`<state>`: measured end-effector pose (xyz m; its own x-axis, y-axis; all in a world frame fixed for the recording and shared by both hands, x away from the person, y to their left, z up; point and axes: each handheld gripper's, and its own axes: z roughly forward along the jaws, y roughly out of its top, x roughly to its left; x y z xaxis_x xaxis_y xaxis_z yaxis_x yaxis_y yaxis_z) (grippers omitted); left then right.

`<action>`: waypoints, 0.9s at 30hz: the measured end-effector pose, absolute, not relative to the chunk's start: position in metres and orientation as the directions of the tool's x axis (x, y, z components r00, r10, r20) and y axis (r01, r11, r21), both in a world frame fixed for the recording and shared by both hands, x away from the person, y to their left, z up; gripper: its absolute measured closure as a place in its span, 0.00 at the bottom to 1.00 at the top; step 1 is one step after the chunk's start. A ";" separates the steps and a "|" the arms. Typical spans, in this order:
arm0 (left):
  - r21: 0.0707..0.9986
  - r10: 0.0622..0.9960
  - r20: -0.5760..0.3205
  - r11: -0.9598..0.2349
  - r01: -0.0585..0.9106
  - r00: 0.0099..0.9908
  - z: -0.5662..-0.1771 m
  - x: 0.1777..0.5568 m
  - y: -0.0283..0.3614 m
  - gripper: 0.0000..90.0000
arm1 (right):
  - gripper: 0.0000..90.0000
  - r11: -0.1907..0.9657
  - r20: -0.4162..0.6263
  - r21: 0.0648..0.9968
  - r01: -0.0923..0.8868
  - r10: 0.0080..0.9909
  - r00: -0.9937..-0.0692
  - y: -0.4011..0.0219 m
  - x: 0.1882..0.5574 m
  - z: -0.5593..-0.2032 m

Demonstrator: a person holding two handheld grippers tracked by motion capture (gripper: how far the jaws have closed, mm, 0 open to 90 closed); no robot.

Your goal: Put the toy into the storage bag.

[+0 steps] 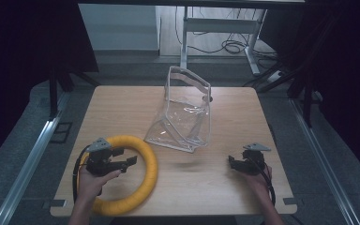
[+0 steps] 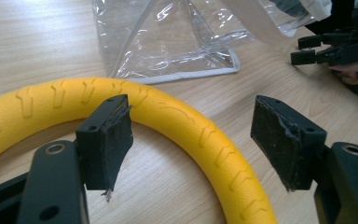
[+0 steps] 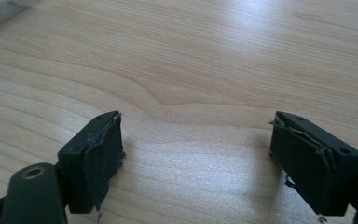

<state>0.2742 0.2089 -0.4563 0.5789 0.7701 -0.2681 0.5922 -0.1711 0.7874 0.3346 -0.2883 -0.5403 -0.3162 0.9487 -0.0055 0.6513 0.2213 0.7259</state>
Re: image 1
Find aluminium rail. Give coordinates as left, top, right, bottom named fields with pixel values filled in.
left=288, top=97, right=360, bottom=225
left=0, top=93, right=72, bottom=225

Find black metal stand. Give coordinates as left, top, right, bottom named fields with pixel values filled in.
left=243, top=61, right=314, bottom=128
left=47, top=69, right=101, bottom=119

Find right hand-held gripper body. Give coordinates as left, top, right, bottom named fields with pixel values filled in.
left=242, top=142, right=272, bottom=176

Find clear plastic bag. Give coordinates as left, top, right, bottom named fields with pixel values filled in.
left=143, top=65, right=214, bottom=154

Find black floor bracket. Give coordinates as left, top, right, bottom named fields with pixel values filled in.
left=49, top=121, right=74, bottom=145

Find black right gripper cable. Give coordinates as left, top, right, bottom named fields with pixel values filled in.
left=252, top=157, right=278, bottom=208

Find black floor cables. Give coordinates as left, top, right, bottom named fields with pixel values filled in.
left=173, top=6, right=279, bottom=63

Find person's left hand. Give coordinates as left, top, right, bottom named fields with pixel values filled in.
left=78, top=164, right=123, bottom=204

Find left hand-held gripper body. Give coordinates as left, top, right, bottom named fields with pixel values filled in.
left=85, top=137, right=122, bottom=177

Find yellow foam ring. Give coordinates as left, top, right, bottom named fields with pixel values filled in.
left=77, top=134, right=159, bottom=218

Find white metal desk frame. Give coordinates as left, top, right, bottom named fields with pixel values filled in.
left=179, top=6, right=268, bottom=76

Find person's right hand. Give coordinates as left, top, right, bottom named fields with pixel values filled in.
left=241, top=164, right=275, bottom=202

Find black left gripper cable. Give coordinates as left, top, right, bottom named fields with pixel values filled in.
left=71, top=144, right=92, bottom=204

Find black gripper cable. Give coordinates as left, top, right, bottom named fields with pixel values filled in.
left=71, top=144, right=92, bottom=204
left=252, top=157, right=278, bottom=208

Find white power strip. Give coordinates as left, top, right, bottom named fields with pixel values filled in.
left=266, top=69, right=286, bottom=83

